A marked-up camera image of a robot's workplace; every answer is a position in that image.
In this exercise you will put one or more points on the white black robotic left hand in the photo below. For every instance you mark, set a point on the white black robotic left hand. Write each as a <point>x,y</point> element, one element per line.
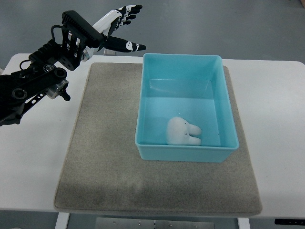
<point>109,23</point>

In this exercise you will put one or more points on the white rabbit toy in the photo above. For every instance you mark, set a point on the white rabbit toy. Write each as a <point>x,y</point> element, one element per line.
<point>180,132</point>

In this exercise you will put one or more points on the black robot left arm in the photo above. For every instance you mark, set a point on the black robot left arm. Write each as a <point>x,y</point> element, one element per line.
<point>21,90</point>

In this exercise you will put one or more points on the blue plastic box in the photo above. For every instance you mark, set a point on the blue plastic box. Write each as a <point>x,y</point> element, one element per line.
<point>194,88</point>

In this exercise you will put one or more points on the lower floor socket plate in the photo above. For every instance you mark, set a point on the lower floor socket plate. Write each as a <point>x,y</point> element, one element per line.
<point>108,52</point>

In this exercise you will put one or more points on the grey felt mat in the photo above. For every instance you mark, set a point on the grey felt mat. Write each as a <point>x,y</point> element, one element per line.
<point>104,173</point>

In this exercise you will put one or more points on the white left table leg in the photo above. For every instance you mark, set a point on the white left table leg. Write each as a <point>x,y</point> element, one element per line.
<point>62,221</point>

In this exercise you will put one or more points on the white table leg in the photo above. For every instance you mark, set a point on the white table leg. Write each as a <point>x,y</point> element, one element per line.
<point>243,223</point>
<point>62,221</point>

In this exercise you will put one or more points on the white right table leg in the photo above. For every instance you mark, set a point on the white right table leg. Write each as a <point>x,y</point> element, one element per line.
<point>243,223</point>

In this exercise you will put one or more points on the black table control panel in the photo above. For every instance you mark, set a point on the black table control panel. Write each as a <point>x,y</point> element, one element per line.
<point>292,222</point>

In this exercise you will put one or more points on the grey metal base plate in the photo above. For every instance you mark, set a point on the grey metal base plate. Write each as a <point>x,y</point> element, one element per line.
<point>117,223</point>

